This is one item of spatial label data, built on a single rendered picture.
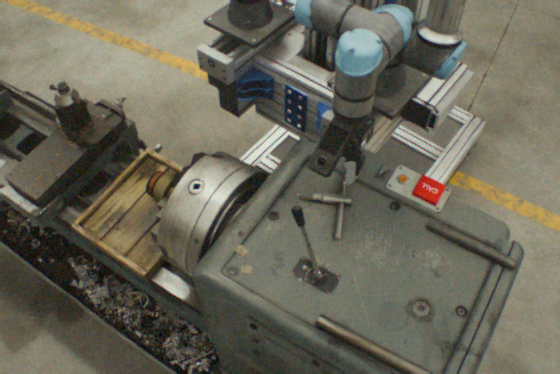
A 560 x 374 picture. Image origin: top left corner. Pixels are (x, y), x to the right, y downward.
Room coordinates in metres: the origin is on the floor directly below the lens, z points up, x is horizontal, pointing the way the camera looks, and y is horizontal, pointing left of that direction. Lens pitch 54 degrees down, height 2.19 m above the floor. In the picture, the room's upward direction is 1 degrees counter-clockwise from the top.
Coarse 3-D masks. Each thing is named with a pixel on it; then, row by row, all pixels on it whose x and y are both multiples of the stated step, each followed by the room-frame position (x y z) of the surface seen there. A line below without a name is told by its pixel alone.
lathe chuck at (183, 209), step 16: (208, 160) 0.79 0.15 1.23; (224, 160) 0.80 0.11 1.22; (240, 160) 0.83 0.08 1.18; (192, 176) 0.74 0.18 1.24; (208, 176) 0.74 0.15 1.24; (224, 176) 0.74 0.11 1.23; (176, 192) 0.71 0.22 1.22; (192, 192) 0.70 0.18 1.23; (208, 192) 0.70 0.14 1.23; (176, 208) 0.67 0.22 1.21; (192, 208) 0.67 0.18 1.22; (160, 224) 0.66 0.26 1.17; (176, 224) 0.64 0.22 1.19; (192, 224) 0.63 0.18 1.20; (160, 240) 0.64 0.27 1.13; (176, 240) 0.62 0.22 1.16; (176, 256) 0.60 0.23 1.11
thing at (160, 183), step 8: (152, 176) 0.84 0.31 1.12; (160, 176) 0.84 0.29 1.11; (168, 176) 0.84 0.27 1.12; (152, 184) 0.82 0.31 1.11; (160, 184) 0.81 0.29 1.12; (168, 184) 0.80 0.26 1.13; (152, 192) 0.80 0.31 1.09; (160, 192) 0.79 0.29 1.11; (168, 192) 0.79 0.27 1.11; (160, 200) 0.78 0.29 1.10
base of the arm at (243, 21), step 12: (240, 0) 1.42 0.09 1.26; (252, 0) 1.41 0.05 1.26; (264, 0) 1.43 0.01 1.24; (228, 12) 1.45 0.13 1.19; (240, 12) 1.41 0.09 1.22; (252, 12) 1.41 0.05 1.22; (264, 12) 1.42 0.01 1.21; (240, 24) 1.40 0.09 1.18; (252, 24) 1.39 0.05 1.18; (264, 24) 1.41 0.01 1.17
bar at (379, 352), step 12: (324, 324) 0.36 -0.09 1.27; (336, 324) 0.36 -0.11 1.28; (348, 336) 0.34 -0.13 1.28; (360, 336) 0.34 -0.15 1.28; (360, 348) 0.32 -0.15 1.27; (372, 348) 0.31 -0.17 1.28; (384, 348) 0.31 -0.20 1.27; (384, 360) 0.29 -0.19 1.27; (396, 360) 0.29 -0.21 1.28; (408, 372) 0.27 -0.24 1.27; (420, 372) 0.26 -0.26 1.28
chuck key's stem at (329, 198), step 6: (300, 192) 0.66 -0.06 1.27; (306, 192) 0.66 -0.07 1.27; (312, 192) 0.67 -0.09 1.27; (324, 192) 0.66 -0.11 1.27; (300, 198) 0.66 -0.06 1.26; (306, 198) 0.65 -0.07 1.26; (312, 198) 0.65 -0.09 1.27; (318, 198) 0.65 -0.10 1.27; (324, 198) 0.65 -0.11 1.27; (330, 198) 0.65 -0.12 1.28; (336, 198) 0.64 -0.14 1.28; (342, 198) 0.64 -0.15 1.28; (348, 198) 0.64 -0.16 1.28; (336, 204) 0.64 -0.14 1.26; (348, 204) 0.63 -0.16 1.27
